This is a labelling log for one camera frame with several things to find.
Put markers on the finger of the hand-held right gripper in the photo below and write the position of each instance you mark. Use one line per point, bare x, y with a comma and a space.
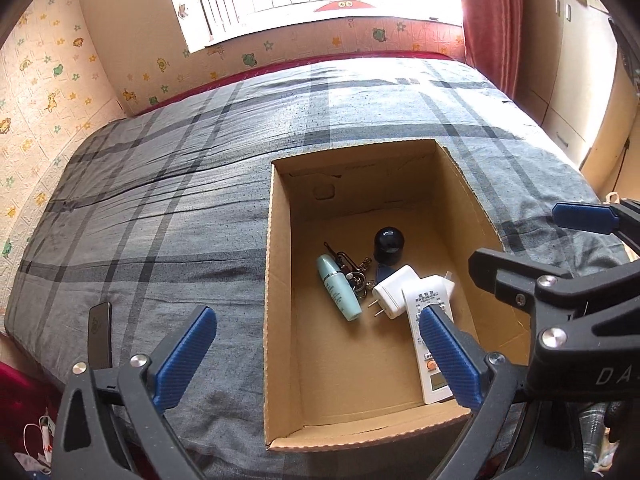
582, 216
505, 272

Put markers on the red curtain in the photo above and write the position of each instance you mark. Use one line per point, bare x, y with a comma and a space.
492, 25

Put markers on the dark blue round jar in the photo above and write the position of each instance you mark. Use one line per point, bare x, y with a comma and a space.
389, 245

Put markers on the red window sticker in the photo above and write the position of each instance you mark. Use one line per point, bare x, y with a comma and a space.
342, 6

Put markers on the blue oval tag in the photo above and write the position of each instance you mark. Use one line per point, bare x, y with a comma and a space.
384, 272

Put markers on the brown cardboard box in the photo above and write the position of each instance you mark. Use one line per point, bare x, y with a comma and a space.
350, 370

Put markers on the white remote control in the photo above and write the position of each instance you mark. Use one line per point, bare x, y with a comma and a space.
425, 305

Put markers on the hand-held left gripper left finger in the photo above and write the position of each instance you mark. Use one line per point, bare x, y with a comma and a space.
182, 360

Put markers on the bunch of keys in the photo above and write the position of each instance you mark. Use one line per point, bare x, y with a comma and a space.
357, 277

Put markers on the green lotion bottle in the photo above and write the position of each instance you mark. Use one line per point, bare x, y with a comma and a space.
340, 290

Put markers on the beige wardrobe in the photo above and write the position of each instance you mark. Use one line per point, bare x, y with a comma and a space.
565, 60

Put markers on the black hanging cloth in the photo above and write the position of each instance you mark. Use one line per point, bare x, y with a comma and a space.
627, 60

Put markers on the white plug adapter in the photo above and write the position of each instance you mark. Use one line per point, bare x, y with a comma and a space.
392, 292

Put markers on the grey plaid bed sheet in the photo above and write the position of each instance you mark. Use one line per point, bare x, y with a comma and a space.
175, 210

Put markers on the black smartphone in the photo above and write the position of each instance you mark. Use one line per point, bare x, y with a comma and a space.
100, 335

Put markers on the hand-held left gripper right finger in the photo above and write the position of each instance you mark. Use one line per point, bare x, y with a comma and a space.
450, 360

